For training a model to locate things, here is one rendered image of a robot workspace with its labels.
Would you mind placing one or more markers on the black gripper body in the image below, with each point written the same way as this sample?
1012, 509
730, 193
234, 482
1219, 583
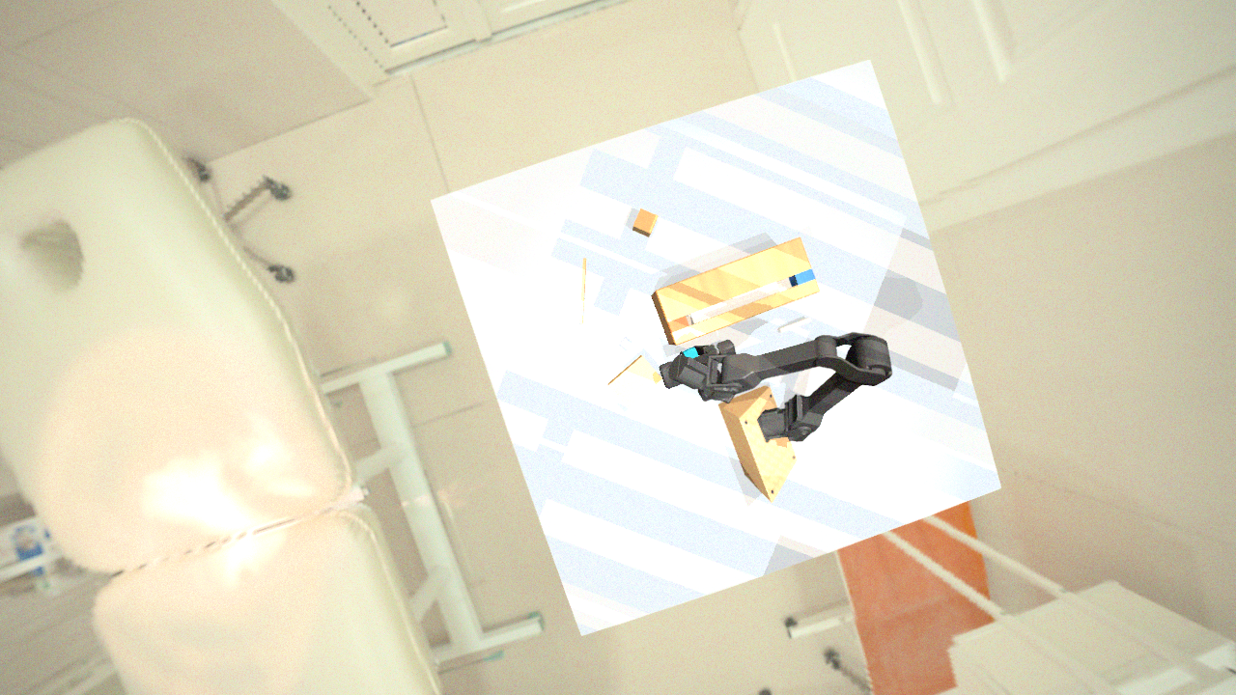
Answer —
725, 348

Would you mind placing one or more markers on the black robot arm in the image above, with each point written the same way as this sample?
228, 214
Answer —
867, 362

